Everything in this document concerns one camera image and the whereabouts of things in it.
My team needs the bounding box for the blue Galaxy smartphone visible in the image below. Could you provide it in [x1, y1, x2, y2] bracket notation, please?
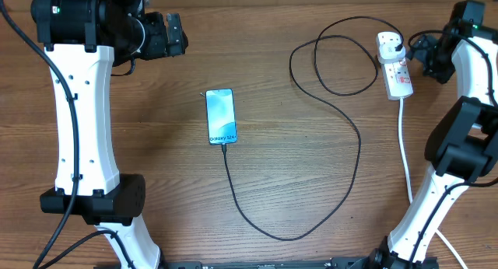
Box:
[205, 89, 238, 145]

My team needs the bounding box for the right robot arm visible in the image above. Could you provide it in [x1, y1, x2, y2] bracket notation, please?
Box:
[353, 0, 497, 268]

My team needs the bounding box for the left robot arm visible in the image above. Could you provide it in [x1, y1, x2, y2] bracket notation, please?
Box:
[31, 0, 188, 268]

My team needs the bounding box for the white power strip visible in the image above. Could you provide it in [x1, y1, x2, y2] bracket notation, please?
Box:
[376, 31, 413, 100]

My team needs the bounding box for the white wall charger plug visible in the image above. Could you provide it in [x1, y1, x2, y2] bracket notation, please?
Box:
[378, 43, 406, 65]

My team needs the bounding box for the white power strip cord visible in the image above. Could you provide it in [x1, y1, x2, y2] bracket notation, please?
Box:
[397, 98, 469, 269]

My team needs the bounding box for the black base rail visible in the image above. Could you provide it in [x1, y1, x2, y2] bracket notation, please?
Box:
[93, 256, 440, 269]

